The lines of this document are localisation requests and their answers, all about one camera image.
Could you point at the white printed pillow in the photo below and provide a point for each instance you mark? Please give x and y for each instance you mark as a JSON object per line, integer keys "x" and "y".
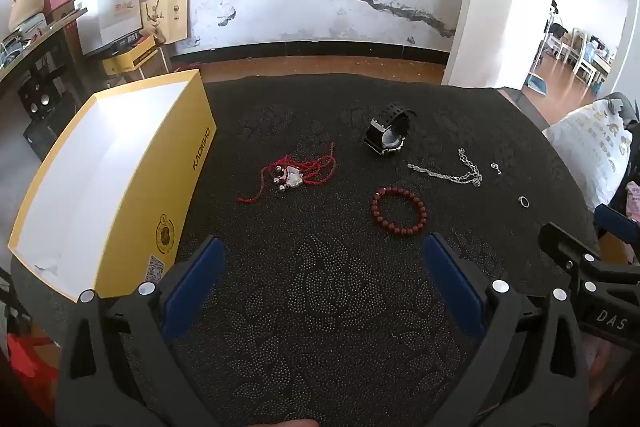
{"x": 590, "y": 147}

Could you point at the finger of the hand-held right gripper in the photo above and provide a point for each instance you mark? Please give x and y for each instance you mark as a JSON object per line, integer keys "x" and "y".
{"x": 562, "y": 242}
{"x": 617, "y": 218}

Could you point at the black patterned tablecloth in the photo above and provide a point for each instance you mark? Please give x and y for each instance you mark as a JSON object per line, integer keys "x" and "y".
{"x": 325, "y": 282}

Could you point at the tan gift bag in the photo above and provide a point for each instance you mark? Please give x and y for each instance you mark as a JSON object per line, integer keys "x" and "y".
{"x": 167, "y": 17}

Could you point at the white chair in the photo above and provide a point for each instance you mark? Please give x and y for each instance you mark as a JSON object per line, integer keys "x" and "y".
{"x": 575, "y": 47}

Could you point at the dark desk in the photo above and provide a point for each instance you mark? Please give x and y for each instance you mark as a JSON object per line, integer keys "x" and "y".
{"x": 30, "y": 47}

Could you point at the black wristwatch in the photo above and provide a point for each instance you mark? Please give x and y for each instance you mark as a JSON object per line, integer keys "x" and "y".
{"x": 395, "y": 111}

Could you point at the red bag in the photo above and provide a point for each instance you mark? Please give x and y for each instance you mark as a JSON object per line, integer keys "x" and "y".
{"x": 30, "y": 367}

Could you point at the white paper bag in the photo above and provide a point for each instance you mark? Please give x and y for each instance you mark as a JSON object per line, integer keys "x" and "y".
{"x": 107, "y": 17}

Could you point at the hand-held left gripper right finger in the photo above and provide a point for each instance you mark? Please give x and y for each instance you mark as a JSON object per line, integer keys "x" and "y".
{"x": 452, "y": 287}

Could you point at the yellow carton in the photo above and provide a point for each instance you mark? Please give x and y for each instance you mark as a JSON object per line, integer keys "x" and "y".
{"x": 132, "y": 59}

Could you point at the blue dustpan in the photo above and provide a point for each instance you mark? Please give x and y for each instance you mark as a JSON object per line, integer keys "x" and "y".
{"x": 535, "y": 84}

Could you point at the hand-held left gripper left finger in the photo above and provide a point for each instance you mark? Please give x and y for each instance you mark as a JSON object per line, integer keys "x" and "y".
{"x": 192, "y": 287}

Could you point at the pink cloth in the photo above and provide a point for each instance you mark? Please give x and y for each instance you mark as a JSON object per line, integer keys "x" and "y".
{"x": 632, "y": 202}

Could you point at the yellow cardboard box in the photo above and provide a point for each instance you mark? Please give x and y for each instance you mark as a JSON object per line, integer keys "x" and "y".
{"x": 190, "y": 187}

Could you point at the beige bag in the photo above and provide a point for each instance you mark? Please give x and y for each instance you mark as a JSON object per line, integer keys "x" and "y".
{"x": 25, "y": 9}

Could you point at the black speaker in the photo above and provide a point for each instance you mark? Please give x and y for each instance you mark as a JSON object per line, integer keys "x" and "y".
{"x": 37, "y": 97}

